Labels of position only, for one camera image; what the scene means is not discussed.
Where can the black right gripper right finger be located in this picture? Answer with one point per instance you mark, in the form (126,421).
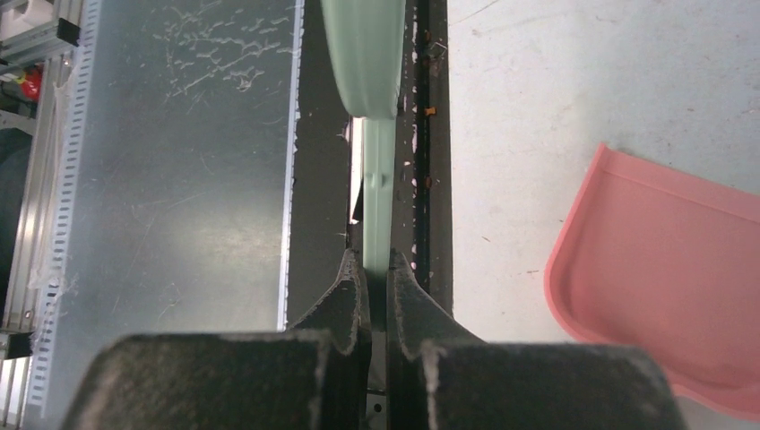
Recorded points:
(442,376)

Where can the white slotted cable duct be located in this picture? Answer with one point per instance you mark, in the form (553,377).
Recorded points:
(42,240)

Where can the green hand brush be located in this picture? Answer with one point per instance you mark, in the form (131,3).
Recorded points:
(365,40)

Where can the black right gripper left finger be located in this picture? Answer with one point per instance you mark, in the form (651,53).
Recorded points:
(307,377)

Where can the pink dustpan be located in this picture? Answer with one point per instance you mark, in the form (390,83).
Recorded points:
(669,262)

